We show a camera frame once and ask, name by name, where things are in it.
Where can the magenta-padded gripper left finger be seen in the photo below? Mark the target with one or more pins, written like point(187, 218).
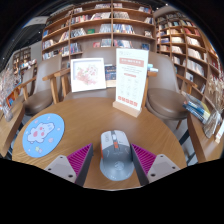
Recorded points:
point(66, 166)

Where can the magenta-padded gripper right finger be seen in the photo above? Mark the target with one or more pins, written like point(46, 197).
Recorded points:
point(158, 166)

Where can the grey computer mouse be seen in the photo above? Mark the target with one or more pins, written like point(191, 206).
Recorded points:
point(116, 160)

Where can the round blue mouse pad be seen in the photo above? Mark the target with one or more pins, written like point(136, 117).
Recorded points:
point(43, 133)

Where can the wooden side table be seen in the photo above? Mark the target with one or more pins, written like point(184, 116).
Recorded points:
point(203, 140)
point(11, 126)

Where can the glass vase with dried flowers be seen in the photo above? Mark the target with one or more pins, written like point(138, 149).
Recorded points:
point(211, 125)

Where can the stack of blue books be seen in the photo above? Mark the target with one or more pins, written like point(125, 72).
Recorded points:
point(196, 108)

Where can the brown padded wooden armchair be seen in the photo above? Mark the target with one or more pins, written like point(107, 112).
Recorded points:
point(43, 86)
point(166, 96)
point(96, 53)

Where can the small white table sign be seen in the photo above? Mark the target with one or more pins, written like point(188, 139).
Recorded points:
point(220, 133)

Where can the glass vase with pink flowers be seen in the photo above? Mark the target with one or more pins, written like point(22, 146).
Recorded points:
point(7, 113)

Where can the white sign on wooden base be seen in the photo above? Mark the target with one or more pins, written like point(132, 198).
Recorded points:
point(131, 76)

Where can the white framed floral picture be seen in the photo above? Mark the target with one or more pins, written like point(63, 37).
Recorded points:
point(88, 75)

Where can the light blue books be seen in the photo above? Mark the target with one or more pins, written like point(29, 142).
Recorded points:
point(153, 69)

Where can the dark blue book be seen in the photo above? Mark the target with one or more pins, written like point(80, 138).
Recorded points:
point(110, 72)

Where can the small distant bookshelf unit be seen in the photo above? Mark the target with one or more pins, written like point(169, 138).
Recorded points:
point(21, 58)

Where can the curved wooden bookshelf unit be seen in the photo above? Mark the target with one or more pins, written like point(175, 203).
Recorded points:
point(186, 43)

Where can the large wooden bookshelf unit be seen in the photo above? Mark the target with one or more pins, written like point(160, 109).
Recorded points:
point(96, 28)

